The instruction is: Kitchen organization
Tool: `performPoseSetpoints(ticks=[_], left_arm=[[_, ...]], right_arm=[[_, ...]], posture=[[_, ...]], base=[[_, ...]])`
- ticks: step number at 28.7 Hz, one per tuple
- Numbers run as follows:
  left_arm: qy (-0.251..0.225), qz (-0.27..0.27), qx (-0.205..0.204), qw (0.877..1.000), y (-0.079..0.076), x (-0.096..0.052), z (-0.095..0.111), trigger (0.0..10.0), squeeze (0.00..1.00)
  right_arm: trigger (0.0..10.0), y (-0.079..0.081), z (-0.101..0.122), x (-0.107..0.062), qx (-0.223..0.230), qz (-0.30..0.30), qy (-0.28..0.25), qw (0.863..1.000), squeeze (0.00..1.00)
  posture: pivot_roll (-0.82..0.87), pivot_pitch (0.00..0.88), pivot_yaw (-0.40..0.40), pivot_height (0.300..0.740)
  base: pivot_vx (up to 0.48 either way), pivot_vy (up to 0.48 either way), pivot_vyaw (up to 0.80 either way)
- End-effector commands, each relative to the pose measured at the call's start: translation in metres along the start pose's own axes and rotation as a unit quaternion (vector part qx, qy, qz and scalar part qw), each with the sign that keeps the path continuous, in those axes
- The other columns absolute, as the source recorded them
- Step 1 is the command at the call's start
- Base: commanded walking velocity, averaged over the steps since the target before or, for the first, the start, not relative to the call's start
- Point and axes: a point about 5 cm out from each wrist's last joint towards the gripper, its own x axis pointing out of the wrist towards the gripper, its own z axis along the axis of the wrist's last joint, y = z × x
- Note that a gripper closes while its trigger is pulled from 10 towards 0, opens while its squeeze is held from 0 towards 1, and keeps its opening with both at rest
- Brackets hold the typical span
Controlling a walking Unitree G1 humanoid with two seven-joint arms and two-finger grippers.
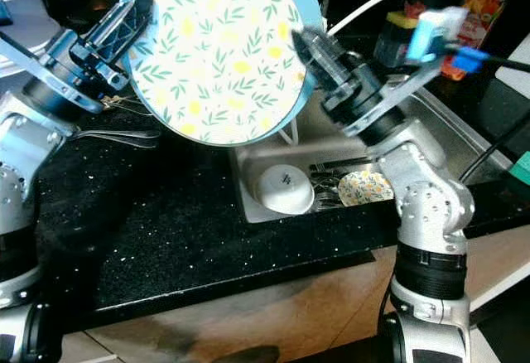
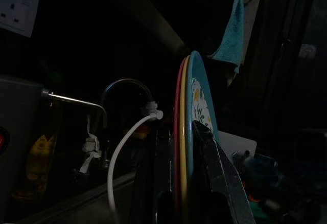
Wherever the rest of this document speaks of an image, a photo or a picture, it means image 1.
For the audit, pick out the orange dish soap pump bottle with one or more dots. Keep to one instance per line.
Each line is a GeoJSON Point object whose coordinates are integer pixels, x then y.
{"type": "Point", "coordinates": [484, 15]}

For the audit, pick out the stainless steel sink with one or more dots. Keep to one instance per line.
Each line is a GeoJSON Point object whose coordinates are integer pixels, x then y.
{"type": "Point", "coordinates": [265, 160]}

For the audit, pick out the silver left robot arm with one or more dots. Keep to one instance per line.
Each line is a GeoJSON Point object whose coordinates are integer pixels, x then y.
{"type": "Point", "coordinates": [23, 147]}

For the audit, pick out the dark sponge holder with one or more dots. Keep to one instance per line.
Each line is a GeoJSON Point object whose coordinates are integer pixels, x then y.
{"type": "Point", "coordinates": [391, 48]}

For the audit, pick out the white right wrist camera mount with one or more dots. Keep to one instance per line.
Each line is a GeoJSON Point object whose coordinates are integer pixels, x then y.
{"type": "Point", "coordinates": [431, 36]}

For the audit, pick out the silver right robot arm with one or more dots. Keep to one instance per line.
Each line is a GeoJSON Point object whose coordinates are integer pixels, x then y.
{"type": "Point", "coordinates": [431, 205]}

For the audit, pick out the yellow and red sponge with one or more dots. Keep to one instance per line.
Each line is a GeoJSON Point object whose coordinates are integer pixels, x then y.
{"type": "Point", "coordinates": [402, 16]}

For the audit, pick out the white bowl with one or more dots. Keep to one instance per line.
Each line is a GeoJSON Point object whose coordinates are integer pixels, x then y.
{"type": "Point", "coordinates": [286, 189]}

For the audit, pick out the large blue-rimmed floral plate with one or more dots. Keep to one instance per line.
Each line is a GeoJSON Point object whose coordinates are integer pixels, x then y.
{"type": "Point", "coordinates": [215, 56]}

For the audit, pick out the steel fork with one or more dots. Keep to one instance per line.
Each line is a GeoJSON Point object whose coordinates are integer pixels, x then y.
{"type": "Point", "coordinates": [116, 137]}

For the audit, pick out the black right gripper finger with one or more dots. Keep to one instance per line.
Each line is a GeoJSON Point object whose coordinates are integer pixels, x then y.
{"type": "Point", "coordinates": [315, 52]}

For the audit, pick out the small floral plate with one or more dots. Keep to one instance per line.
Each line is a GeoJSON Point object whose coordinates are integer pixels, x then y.
{"type": "Point", "coordinates": [364, 189]}

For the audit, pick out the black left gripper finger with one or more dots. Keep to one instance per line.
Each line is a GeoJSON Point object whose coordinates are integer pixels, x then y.
{"type": "Point", "coordinates": [124, 27]}

